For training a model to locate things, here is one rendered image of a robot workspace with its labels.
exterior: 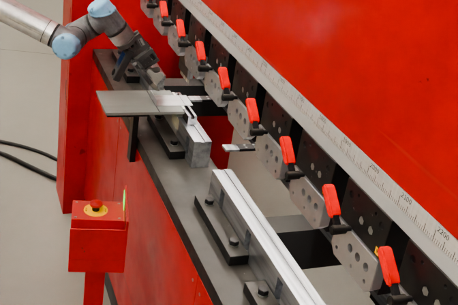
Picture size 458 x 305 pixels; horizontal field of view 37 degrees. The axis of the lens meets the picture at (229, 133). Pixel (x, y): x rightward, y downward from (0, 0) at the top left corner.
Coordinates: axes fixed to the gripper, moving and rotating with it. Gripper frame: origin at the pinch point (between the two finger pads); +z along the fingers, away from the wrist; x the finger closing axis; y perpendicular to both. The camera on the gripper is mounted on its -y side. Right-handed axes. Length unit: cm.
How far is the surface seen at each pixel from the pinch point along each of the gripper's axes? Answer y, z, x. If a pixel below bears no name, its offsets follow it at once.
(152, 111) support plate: -4.9, 2.0, -9.0
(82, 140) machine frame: -46, 45, 85
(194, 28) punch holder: 21.5, -16.3, -15.4
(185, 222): -14, 11, -55
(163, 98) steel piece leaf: 0.2, 6.0, 1.3
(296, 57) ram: 32, -28, -81
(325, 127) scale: 26, -22, -98
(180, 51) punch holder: 14.3, -7.6, -5.1
